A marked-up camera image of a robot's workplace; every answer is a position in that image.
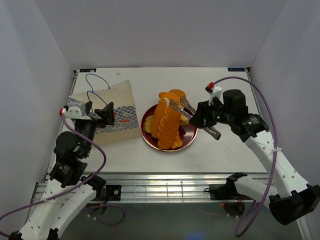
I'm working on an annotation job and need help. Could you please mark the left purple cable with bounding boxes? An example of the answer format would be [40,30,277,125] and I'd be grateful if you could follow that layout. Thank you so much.
[0,116,126,237]

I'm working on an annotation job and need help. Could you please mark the dark red round plate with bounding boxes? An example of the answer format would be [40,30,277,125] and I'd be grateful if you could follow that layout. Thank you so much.
[140,103,198,152]

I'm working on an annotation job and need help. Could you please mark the green speckled bread slice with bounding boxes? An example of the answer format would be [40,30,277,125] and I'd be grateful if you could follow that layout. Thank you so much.
[144,115,154,133]

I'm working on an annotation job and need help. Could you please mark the purple cable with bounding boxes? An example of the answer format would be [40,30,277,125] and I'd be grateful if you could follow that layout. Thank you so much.
[199,76,278,238]
[0,116,126,237]

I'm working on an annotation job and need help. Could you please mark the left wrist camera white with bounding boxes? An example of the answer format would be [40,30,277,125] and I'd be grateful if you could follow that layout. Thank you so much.
[59,100,90,120]

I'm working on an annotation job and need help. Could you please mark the tan croissant bread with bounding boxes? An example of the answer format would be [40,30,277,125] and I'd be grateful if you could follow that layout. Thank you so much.
[179,114,189,126]

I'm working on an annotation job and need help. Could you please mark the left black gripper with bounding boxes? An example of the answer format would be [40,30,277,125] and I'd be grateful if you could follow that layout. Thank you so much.
[77,100,115,157]

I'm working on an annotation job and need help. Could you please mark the orange round bun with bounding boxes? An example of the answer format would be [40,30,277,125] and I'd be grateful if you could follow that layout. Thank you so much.
[169,89,186,99]
[158,92,180,107]

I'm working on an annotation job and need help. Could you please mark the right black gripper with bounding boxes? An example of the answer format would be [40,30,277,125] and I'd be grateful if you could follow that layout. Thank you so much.
[188,97,233,129]

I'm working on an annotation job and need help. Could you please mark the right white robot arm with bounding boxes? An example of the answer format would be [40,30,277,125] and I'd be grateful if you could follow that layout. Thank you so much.
[189,89,320,225]

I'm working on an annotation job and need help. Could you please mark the paper bag with blue checks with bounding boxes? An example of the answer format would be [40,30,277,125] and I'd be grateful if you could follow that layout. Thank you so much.
[69,73,141,145]

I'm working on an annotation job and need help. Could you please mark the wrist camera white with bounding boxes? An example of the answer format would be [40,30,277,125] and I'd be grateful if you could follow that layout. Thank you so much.
[205,82,223,106]
[59,100,90,120]

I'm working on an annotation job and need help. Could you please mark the long orange bread loaf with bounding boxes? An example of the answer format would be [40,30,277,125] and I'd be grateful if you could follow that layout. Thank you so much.
[151,102,181,150]

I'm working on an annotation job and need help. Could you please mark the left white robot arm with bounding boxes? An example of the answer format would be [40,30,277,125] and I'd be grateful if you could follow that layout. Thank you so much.
[9,101,115,240]

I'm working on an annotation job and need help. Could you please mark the metal serving tongs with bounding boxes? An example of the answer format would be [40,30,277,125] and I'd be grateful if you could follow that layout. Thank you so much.
[169,96,222,141]

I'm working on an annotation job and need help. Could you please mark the orange twisted bread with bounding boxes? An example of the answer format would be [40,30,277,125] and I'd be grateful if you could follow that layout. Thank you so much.
[170,131,183,149]

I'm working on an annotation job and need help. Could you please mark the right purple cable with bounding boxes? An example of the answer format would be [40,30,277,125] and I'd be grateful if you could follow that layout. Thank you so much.
[199,76,278,238]

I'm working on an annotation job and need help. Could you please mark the aluminium frame rail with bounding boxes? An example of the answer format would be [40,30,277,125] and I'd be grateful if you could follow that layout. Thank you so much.
[31,172,301,205]

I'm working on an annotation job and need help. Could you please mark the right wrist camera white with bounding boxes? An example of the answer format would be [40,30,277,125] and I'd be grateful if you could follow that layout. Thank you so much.
[205,82,223,106]

